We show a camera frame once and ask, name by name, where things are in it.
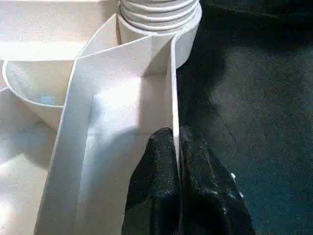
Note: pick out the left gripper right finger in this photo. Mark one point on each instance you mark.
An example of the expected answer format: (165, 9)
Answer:
(210, 195)

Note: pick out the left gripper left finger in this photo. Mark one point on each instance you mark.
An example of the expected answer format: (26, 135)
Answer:
(154, 191)

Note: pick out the white plastic table top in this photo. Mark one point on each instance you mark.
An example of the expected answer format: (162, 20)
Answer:
(110, 93)

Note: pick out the white plastic table leg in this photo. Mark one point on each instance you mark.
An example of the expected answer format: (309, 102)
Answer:
(159, 14)

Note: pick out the black work mat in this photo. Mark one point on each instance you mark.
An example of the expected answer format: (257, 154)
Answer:
(256, 110)

